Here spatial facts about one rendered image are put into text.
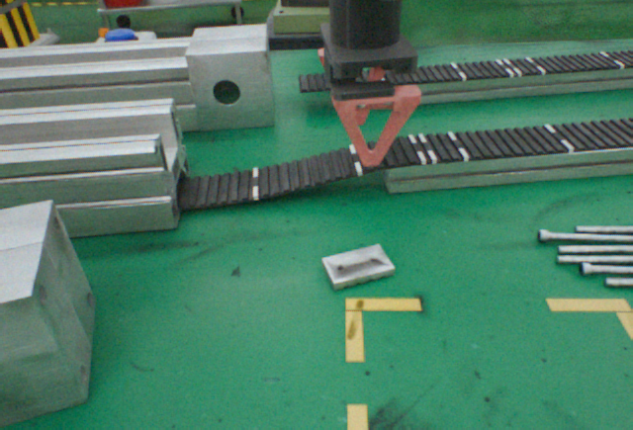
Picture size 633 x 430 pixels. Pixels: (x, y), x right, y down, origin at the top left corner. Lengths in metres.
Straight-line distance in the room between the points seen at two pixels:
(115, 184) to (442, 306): 0.28
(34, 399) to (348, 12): 0.33
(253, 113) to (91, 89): 0.18
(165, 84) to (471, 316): 0.41
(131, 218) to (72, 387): 0.16
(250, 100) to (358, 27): 0.23
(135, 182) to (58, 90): 0.24
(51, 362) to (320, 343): 0.16
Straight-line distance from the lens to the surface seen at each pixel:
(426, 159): 0.47
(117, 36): 0.77
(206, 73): 0.59
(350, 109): 0.38
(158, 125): 0.49
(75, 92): 0.63
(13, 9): 3.89
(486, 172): 0.51
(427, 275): 0.40
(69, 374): 0.34
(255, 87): 0.59
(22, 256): 0.33
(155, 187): 0.44
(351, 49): 0.40
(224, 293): 0.39
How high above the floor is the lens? 1.06
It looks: 35 degrees down
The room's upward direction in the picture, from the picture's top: 3 degrees counter-clockwise
